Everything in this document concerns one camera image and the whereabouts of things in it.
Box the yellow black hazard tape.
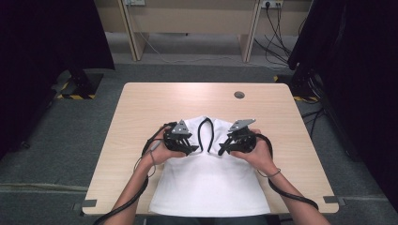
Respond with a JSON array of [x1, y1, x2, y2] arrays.
[[273, 74, 319, 103], [55, 80, 97, 101]]

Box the black sleeved left gripper cable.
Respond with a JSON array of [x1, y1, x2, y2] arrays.
[[93, 121, 178, 225]]

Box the person's left hand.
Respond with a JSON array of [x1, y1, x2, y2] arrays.
[[140, 127, 187, 168]]

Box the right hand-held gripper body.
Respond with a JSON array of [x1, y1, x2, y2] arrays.
[[226, 118, 257, 154]]

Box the black floor cables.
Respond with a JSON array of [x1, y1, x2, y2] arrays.
[[300, 107, 327, 139]]

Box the grey table corner bracket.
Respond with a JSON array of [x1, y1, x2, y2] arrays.
[[73, 199, 98, 217], [322, 195, 346, 207]]

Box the white tank top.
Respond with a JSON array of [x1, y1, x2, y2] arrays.
[[148, 115, 271, 218]]

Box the bundle of black cables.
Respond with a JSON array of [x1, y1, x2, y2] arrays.
[[253, 3, 306, 68]]

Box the black metal stand base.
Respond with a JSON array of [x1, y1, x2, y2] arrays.
[[67, 67, 104, 98]]

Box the thin wrist band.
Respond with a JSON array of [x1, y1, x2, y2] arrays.
[[257, 168, 282, 179]]

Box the black sleeved gripper cable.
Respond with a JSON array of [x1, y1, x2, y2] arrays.
[[254, 133, 319, 211], [93, 121, 178, 225]]

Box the white floor cable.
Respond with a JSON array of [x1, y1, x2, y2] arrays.
[[137, 31, 283, 69]]

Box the white power strip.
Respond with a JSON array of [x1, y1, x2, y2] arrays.
[[261, 0, 284, 9]]

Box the black curtain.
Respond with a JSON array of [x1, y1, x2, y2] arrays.
[[286, 0, 398, 214], [0, 0, 116, 161]]

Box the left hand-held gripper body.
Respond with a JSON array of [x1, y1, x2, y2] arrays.
[[162, 119, 192, 153]]

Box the black sleeved right gripper cable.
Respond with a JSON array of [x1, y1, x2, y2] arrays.
[[254, 133, 319, 211]]

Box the thin grey cable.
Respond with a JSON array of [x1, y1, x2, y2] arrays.
[[133, 139, 163, 178]]

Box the person's right hand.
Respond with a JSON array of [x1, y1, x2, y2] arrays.
[[229, 128, 278, 176]]

